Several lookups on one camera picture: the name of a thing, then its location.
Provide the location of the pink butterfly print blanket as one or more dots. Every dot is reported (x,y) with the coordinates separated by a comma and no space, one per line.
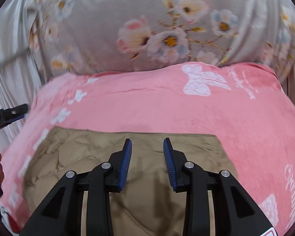
(236,118)

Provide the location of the grey floral bedding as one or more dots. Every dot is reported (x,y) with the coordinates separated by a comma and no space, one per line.
(92,36)

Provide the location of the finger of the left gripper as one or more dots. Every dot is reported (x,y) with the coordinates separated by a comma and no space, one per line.
(15,113)

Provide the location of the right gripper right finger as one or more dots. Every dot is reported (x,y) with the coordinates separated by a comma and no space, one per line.
(217,197)

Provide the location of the silver grey curtain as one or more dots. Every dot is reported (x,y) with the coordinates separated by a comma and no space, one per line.
(20,77)

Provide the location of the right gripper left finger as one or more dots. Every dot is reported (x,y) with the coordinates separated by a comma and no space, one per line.
(60,212)

